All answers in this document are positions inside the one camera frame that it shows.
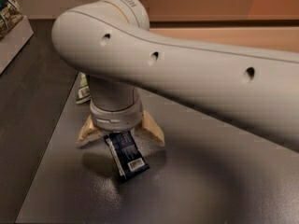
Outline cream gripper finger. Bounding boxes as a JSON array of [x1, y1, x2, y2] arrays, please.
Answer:
[[135, 110, 165, 147], [77, 116, 107, 147]]

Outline dark blue snack bar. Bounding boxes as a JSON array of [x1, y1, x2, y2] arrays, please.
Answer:
[[104, 131, 150, 182]]

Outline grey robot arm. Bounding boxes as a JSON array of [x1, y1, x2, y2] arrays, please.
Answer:
[[51, 0, 299, 149]]

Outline green snack bag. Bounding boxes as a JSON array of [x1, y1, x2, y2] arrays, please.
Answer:
[[75, 73, 91, 105]]

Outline white display box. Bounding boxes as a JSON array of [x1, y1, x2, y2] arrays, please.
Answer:
[[0, 16, 34, 75]]

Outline snack packs in box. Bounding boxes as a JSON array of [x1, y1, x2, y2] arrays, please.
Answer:
[[0, 0, 23, 40]]

